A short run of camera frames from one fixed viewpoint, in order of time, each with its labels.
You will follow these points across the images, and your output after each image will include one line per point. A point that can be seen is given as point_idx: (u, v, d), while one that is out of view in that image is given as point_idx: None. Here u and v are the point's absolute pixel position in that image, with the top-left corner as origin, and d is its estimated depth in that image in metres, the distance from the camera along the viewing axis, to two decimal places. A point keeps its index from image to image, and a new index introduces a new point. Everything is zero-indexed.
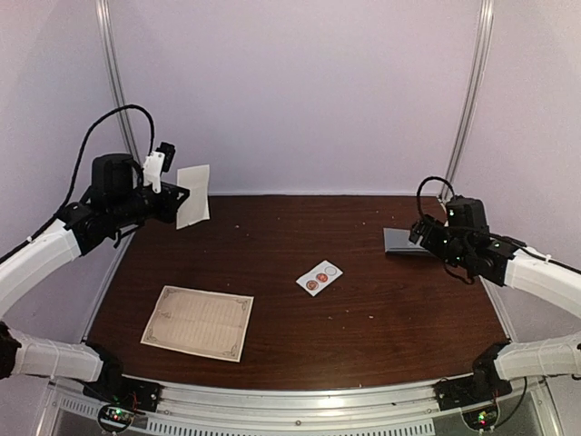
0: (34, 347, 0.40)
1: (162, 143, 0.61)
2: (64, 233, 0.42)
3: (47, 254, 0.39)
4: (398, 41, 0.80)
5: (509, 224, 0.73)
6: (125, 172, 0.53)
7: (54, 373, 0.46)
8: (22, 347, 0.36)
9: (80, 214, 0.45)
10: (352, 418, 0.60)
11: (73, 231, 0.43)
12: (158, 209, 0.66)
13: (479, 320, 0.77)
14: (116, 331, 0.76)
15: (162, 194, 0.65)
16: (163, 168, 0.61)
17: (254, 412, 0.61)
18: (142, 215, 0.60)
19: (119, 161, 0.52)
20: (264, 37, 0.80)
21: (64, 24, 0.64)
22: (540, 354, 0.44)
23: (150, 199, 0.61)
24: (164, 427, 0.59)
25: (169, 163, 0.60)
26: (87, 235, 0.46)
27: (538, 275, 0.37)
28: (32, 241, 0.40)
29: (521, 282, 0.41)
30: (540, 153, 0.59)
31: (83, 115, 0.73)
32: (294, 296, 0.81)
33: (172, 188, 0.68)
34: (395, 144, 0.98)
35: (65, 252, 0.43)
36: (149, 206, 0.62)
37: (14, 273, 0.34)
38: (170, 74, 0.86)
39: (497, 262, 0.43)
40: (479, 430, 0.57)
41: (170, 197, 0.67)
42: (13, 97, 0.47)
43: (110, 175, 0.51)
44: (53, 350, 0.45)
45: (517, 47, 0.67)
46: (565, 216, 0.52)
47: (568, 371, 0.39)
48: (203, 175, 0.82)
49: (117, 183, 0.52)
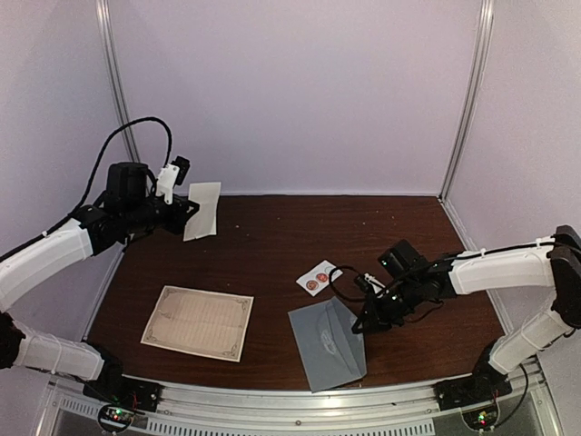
0: (38, 340, 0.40)
1: (178, 159, 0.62)
2: (79, 231, 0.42)
3: (58, 252, 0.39)
4: (398, 42, 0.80)
5: (512, 226, 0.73)
6: (141, 180, 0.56)
7: (55, 370, 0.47)
8: (25, 338, 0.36)
9: (95, 216, 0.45)
10: (352, 417, 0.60)
11: (88, 230, 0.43)
12: (168, 220, 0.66)
13: (480, 320, 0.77)
14: (117, 330, 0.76)
15: (173, 207, 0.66)
16: (176, 182, 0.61)
17: (254, 411, 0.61)
18: (152, 223, 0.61)
19: (134, 169, 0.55)
20: (264, 37, 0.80)
21: (64, 24, 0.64)
22: (523, 332, 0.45)
23: (161, 209, 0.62)
24: (164, 427, 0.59)
25: (182, 176, 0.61)
26: (99, 237, 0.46)
27: (479, 272, 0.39)
28: (47, 234, 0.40)
29: (471, 286, 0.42)
30: (541, 153, 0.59)
31: (82, 116, 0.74)
32: (294, 296, 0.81)
33: (182, 201, 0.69)
34: (395, 145, 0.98)
35: (77, 250, 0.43)
36: (160, 216, 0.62)
37: (18, 271, 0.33)
38: (170, 74, 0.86)
39: (442, 279, 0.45)
40: (479, 430, 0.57)
41: (180, 209, 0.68)
42: (14, 97, 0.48)
43: (124, 182, 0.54)
44: (56, 343, 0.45)
45: (517, 46, 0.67)
46: (566, 219, 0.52)
47: (558, 334, 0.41)
48: (213, 195, 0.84)
49: (131, 190, 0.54)
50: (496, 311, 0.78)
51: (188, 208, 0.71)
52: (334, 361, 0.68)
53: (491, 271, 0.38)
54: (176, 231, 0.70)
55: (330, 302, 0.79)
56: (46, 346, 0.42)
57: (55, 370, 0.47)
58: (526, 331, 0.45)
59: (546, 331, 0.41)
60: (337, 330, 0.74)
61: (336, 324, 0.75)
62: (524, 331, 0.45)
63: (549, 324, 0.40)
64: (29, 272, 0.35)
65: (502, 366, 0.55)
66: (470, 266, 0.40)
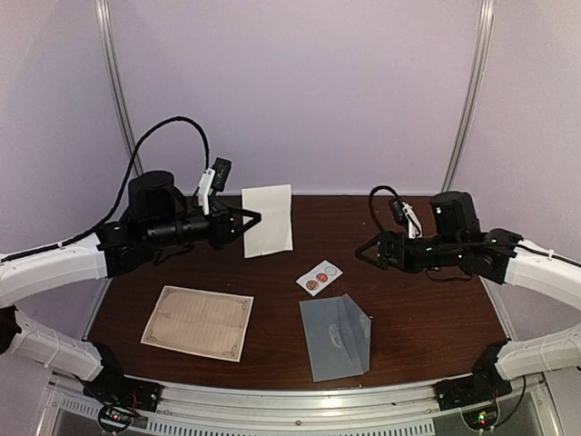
0: (34, 336, 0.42)
1: (216, 162, 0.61)
2: (95, 252, 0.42)
3: (68, 266, 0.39)
4: (398, 42, 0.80)
5: (512, 226, 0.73)
6: (162, 197, 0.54)
7: (48, 363, 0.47)
8: (20, 333, 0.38)
9: (117, 240, 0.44)
10: (352, 418, 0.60)
11: (104, 252, 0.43)
12: (205, 232, 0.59)
13: (479, 320, 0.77)
14: (117, 330, 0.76)
15: (211, 220, 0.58)
16: (213, 185, 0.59)
17: (254, 412, 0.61)
18: (186, 239, 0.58)
19: (153, 186, 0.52)
20: (264, 36, 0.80)
21: (64, 23, 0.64)
22: (543, 353, 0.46)
23: (192, 224, 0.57)
24: (165, 427, 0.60)
25: (221, 181, 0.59)
26: (117, 262, 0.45)
27: (538, 272, 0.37)
28: (63, 247, 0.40)
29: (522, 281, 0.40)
30: (542, 153, 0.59)
31: (82, 115, 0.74)
32: (294, 296, 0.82)
33: (220, 208, 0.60)
34: (395, 145, 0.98)
35: (89, 269, 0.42)
36: (192, 231, 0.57)
37: (18, 279, 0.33)
38: (171, 74, 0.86)
39: (496, 259, 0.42)
40: (479, 430, 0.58)
41: (218, 221, 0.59)
42: (14, 97, 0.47)
43: (143, 200, 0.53)
44: (54, 341, 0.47)
45: (518, 46, 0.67)
46: (565, 220, 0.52)
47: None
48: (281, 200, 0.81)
49: (154, 209, 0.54)
50: (496, 311, 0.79)
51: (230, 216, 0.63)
52: (339, 356, 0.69)
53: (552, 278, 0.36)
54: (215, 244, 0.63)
55: (341, 300, 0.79)
56: (43, 343, 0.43)
57: (48, 362, 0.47)
58: (546, 353, 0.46)
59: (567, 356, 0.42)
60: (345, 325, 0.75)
61: (345, 322, 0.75)
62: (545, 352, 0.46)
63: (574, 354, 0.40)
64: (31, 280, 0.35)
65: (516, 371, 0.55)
66: (536, 267, 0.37)
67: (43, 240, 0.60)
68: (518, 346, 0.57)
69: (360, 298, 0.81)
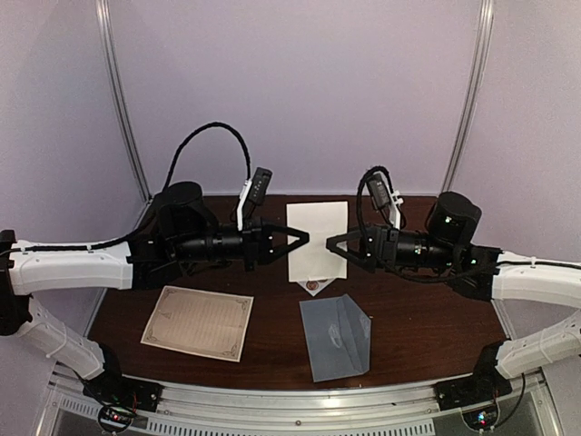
0: (44, 327, 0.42)
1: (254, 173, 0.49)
2: (123, 262, 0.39)
3: (92, 270, 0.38)
4: (398, 42, 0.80)
5: (512, 226, 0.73)
6: (188, 214, 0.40)
7: (51, 353, 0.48)
8: (30, 322, 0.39)
9: (148, 256, 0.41)
10: (352, 417, 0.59)
11: (133, 265, 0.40)
12: (238, 251, 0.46)
13: (478, 320, 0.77)
14: (117, 331, 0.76)
15: (246, 239, 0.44)
16: (251, 198, 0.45)
17: (254, 412, 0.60)
18: (218, 256, 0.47)
19: (179, 204, 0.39)
20: (265, 37, 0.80)
21: (64, 23, 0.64)
22: (541, 348, 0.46)
23: (221, 242, 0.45)
24: (165, 427, 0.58)
25: (259, 193, 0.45)
26: (144, 275, 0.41)
27: (529, 282, 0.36)
28: (90, 250, 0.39)
29: (508, 294, 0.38)
30: (542, 153, 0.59)
31: (81, 114, 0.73)
32: (294, 296, 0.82)
33: (263, 225, 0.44)
34: (395, 145, 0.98)
35: (115, 278, 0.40)
36: (222, 250, 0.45)
37: (34, 270, 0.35)
38: (171, 74, 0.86)
39: (481, 281, 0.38)
40: (478, 430, 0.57)
41: (252, 240, 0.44)
42: (14, 98, 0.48)
43: (168, 219, 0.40)
44: (63, 337, 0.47)
45: (517, 46, 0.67)
46: (565, 220, 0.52)
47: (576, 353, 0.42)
48: (339, 222, 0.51)
49: (182, 227, 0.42)
50: (495, 311, 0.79)
51: (270, 236, 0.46)
52: (339, 356, 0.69)
53: (542, 285, 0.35)
54: (249, 266, 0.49)
55: (342, 300, 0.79)
56: (50, 336, 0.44)
57: (51, 353, 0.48)
58: (545, 347, 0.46)
59: (564, 345, 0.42)
60: (344, 325, 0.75)
61: (345, 322, 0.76)
62: (543, 347, 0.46)
63: (571, 344, 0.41)
64: (50, 272, 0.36)
65: (515, 369, 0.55)
66: (525, 278, 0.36)
67: (43, 239, 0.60)
68: (515, 344, 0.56)
69: (359, 297, 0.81)
